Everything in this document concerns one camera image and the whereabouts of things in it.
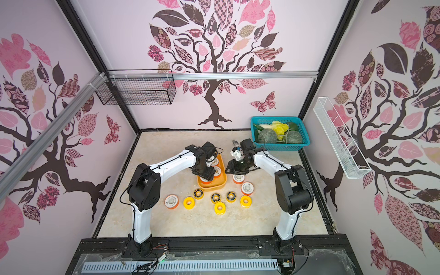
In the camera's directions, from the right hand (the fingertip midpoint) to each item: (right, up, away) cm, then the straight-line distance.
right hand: (230, 173), depth 90 cm
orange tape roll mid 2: (+5, -4, +5) cm, 8 cm away
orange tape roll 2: (+9, -9, +1) cm, 13 cm away
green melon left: (+23, +21, +11) cm, 33 cm away
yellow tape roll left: (-21, -15, -4) cm, 26 cm away
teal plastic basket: (+32, +23, +17) cm, 43 cm away
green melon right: (+40, +20, +12) cm, 46 cm away
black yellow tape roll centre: (-8, -13, -1) cm, 15 cm away
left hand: (-14, -3, +1) cm, 14 cm away
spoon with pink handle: (+4, +17, +22) cm, 28 cm away
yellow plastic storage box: (-7, -6, +3) cm, 10 cm away
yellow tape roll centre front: (-5, -17, -6) cm, 19 cm away
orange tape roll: (-6, 0, +5) cm, 8 cm away
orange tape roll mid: (-13, -4, -2) cm, 14 cm away
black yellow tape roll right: (0, -12, -1) cm, 12 cm away
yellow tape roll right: (+8, -14, -3) cm, 17 cm away
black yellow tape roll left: (-17, -11, 0) cm, 20 cm away
